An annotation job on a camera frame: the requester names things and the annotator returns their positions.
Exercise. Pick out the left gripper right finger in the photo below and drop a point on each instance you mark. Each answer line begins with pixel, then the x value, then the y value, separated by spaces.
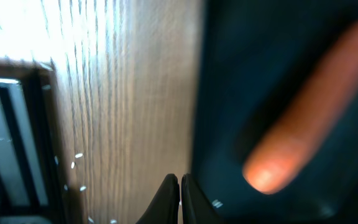
pixel 196 208

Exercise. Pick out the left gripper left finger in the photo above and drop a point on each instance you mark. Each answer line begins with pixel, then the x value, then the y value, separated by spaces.
pixel 163 208

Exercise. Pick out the orange carrot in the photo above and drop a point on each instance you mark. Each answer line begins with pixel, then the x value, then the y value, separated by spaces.
pixel 295 138

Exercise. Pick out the black rectangular tray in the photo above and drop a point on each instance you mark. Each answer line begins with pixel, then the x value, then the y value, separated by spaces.
pixel 30 190

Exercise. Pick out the round black tray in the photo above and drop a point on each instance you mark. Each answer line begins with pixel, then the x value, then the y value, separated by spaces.
pixel 256 56

